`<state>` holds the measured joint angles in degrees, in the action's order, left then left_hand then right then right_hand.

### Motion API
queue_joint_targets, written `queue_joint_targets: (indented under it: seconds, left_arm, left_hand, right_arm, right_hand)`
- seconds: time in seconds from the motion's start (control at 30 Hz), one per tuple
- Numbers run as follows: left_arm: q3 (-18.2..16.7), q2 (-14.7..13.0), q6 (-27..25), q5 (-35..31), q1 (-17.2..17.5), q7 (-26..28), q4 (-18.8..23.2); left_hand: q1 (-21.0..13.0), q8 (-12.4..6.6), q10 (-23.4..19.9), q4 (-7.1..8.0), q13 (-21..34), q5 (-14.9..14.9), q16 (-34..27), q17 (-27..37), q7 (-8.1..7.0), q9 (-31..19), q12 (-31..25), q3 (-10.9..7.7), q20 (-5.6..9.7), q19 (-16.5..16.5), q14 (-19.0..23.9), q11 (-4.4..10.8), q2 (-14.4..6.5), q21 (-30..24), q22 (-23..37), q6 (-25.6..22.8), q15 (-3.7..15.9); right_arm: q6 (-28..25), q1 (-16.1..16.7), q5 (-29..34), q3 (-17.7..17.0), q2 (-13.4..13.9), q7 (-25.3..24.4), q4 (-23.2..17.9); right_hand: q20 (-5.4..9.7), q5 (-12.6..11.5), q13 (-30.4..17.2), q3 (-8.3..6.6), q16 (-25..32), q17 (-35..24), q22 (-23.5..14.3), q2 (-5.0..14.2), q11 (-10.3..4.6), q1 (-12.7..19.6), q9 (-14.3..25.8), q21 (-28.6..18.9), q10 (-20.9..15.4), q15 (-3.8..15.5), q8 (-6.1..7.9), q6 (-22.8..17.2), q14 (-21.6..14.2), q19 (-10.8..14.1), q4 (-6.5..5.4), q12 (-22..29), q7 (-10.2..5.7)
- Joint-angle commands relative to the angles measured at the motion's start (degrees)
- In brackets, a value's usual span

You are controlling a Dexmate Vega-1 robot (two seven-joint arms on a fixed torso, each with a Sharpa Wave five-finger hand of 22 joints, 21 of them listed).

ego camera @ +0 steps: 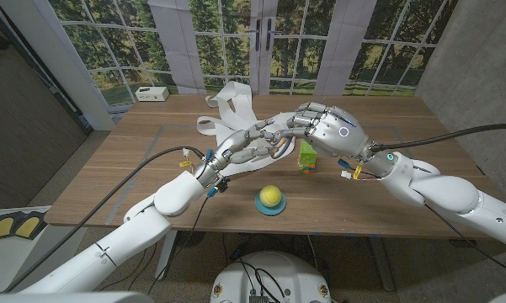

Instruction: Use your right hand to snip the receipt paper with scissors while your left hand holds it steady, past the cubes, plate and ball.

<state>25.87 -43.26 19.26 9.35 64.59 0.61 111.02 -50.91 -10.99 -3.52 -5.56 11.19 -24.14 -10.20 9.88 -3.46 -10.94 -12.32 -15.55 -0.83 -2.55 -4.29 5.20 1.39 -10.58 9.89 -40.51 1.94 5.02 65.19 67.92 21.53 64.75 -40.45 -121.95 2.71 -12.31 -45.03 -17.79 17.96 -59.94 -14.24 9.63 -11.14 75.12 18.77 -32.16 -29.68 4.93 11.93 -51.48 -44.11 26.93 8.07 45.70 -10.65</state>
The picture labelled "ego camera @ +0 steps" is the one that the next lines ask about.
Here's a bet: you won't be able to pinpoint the white socket box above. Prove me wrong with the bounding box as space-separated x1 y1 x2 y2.
135 86 170 103

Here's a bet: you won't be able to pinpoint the black torso cable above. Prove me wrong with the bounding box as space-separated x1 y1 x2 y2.
233 258 287 302

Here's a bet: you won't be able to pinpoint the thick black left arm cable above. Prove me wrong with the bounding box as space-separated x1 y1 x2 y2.
2 146 206 294

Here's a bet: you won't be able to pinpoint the grey orange-handled scissors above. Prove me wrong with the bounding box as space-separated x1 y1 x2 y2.
270 133 296 161

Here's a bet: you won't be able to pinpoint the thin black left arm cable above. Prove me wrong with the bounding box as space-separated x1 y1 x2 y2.
146 195 210 295

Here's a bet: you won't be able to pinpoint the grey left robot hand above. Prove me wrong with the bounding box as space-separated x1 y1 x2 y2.
193 118 280 189

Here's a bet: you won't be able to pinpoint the grey table leg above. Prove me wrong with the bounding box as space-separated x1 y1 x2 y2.
369 237 396 292

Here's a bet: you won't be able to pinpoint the multicoloured puzzle cube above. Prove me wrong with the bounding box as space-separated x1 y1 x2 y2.
296 158 317 174

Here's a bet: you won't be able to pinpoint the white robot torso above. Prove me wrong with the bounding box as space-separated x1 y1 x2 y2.
210 251 333 303

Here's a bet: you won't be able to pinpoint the small blue plate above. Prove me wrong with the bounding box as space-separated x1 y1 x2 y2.
254 189 287 216

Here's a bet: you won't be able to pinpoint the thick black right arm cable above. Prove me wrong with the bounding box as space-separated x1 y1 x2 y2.
370 122 506 153

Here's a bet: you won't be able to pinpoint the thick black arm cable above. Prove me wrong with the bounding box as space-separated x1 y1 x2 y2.
2 146 206 294
370 122 506 153

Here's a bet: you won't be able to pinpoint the yellow tennis ball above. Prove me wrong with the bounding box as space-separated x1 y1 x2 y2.
259 184 283 208

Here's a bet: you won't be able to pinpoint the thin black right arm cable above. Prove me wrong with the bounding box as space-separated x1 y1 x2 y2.
423 204 506 279

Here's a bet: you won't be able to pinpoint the green cube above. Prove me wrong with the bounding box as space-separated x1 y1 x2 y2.
298 141 319 165

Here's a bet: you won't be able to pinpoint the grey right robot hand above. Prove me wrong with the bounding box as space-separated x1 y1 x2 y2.
277 101 371 163

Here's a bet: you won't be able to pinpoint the white floor platform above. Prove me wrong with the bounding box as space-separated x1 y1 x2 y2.
0 205 88 295

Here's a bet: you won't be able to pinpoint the white table leg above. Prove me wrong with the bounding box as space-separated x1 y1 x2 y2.
154 230 178 281

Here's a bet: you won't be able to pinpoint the printed window forest backdrop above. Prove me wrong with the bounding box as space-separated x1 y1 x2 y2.
48 0 460 106

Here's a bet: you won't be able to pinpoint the white receipt paper strip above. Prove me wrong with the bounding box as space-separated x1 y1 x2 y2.
196 81 298 177

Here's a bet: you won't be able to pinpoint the yellow black foot pedal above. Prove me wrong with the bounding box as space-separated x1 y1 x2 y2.
0 213 16 242
14 211 47 241

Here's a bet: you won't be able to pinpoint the dark brown door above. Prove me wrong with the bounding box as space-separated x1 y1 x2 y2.
0 8 89 210

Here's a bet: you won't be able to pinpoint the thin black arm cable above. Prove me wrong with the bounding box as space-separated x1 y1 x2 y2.
146 195 210 295
423 204 506 279

